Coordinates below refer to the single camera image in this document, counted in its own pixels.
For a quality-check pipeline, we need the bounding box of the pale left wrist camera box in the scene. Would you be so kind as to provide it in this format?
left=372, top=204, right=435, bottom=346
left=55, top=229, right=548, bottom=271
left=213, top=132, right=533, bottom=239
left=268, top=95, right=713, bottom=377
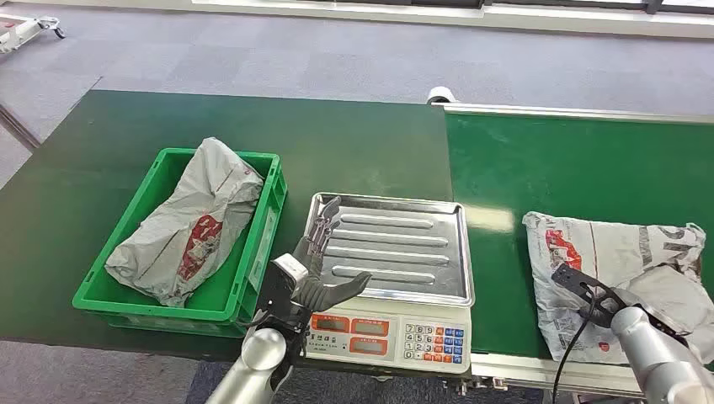
left=270, top=253, right=310, bottom=286

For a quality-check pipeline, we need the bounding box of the white conveyor end roller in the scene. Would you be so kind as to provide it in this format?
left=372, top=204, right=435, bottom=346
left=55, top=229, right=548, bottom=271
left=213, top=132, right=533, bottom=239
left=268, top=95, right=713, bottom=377
left=426, top=86, right=457, bottom=105

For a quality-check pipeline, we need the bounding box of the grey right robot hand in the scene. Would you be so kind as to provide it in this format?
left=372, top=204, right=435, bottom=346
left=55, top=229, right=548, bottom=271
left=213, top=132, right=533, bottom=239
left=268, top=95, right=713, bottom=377
left=551, top=262, right=627, bottom=330

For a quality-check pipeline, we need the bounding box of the grey courier package red print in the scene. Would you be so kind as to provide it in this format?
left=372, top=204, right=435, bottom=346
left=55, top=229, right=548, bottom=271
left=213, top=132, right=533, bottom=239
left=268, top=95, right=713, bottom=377
left=521, top=210, right=714, bottom=366
left=104, top=136, right=264, bottom=308

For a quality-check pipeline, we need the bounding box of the white electronic scale steel tray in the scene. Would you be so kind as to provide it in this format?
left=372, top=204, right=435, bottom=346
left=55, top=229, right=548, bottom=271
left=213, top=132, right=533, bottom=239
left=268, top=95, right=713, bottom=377
left=303, top=192, right=477, bottom=375

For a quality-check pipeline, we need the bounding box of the green plastic basket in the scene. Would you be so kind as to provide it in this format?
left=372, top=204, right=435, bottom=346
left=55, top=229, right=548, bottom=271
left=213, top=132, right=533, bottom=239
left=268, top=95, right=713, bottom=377
left=72, top=146, right=289, bottom=339

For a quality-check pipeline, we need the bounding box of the white wheeled cart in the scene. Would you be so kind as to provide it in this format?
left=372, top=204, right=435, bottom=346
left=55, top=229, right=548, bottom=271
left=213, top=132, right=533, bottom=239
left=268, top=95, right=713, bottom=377
left=0, top=15, right=67, bottom=56

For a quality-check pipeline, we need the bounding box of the black cable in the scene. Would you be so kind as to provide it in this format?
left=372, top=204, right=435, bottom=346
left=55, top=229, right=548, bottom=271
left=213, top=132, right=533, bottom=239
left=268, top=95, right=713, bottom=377
left=551, top=298, right=597, bottom=404

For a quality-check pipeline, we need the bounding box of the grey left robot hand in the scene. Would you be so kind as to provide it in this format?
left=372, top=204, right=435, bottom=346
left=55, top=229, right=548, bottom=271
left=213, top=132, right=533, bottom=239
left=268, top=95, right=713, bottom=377
left=279, top=196, right=373, bottom=332

